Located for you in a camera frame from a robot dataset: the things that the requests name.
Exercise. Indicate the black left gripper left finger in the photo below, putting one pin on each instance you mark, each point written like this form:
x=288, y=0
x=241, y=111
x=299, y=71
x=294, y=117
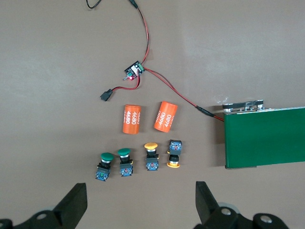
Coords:
x=59, y=214

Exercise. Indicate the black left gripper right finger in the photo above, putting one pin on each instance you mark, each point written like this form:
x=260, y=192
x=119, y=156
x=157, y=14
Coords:
x=214, y=217

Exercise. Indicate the green mushroom push button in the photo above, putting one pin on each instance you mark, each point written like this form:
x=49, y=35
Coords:
x=125, y=162
x=103, y=164

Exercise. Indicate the yellow mushroom push button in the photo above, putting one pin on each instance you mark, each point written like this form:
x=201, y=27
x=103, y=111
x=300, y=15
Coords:
x=174, y=152
x=151, y=157

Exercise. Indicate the orange 4680 cylinder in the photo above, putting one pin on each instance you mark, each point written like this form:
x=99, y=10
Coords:
x=166, y=117
x=131, y=118

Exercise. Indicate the green conveyor belt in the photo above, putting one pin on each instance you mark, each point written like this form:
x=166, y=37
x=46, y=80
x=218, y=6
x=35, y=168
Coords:
x=262, y=138

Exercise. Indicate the red-black conveyor motor lead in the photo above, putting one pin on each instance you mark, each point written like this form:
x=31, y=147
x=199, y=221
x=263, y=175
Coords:
x=202, y=110

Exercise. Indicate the red-black lead with black plug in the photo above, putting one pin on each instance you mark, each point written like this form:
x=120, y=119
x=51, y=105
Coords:
x=106, y=94

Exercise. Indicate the black speed controller board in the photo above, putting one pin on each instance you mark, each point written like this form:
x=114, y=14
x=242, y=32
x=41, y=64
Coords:
x=134, y=69

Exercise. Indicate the red-black power supply lead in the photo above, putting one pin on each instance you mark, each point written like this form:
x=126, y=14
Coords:
x=134, y=3

